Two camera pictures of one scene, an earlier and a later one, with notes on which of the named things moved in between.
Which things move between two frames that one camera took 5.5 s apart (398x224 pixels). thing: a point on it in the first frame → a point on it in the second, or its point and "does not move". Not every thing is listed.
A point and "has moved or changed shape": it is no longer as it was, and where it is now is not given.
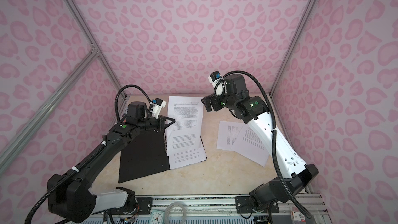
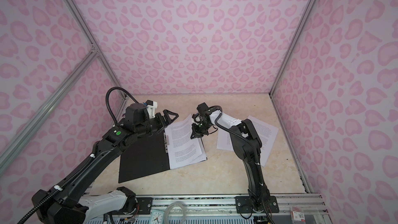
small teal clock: x=157 y=217 does not move
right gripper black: x=216 y=106 → x=197 y=134
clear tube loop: x=171 y=204 does not move
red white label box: x=297 y=216 does not move
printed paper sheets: x=186 y=134 has moved or changed shape
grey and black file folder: x=144 y=153 does not move
